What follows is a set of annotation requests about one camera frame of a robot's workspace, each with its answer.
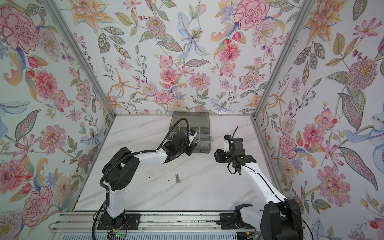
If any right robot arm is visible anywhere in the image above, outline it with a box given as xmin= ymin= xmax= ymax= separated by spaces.
xmin=214 ymin=135 xmax=304 ymax=240

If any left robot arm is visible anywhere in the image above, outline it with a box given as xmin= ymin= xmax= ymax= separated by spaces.
xmin=100 ymin=130 xmax=198 ymax=220

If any grey plastic organizer box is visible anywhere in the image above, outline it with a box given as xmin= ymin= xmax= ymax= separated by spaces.
xmin=168 ymin=112 xmax=212 ymax=154

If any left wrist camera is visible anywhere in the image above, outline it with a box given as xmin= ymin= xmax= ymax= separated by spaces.
xmin=188 ymin=129 xmax=198 ymax=143

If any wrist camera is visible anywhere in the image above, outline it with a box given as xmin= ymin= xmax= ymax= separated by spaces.
xmin=224 ymin=135 xmax=233 ymax=152
xmin=188 ymin=129 xmax=198 ymax=143

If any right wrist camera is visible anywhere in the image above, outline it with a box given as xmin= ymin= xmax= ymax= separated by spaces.
xmin=224 ymin=135 xmax=233 ymax=152

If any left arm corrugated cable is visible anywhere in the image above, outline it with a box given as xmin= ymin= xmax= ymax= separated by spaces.
xmin=98 ymin=117 xmax=190 ymax=193

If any aluminium mounting rail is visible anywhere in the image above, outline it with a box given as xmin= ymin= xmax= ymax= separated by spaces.
xmin=47 ymin=211 xmax=306 ymax=234

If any right aluminium corner post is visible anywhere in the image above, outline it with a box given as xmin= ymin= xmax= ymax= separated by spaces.
xmin=253 ymin=0 xmax=316 ymax=118

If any aluminium corner post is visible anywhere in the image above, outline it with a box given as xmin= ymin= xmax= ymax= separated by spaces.
xmin=41 ymin=0 xmax=117 ymax=118
xmin=253 ymin=0 xmax=316 ymax=118

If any left aluminium corner post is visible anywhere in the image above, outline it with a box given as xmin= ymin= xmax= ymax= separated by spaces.
xmin=41 ymin=0 xmax=117 ymax=118

